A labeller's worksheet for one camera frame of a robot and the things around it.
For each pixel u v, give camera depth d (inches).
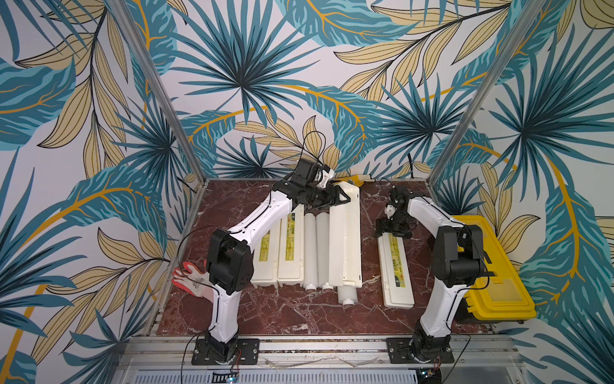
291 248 33.9
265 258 33.0
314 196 28.3
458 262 20.7
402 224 32.1
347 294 31.6
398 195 28.8
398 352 28.9
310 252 35.8
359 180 46.1
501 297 27.3
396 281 31.5
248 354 28.9
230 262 19.5
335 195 29.4
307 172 26.5
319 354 29.4
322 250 35.3
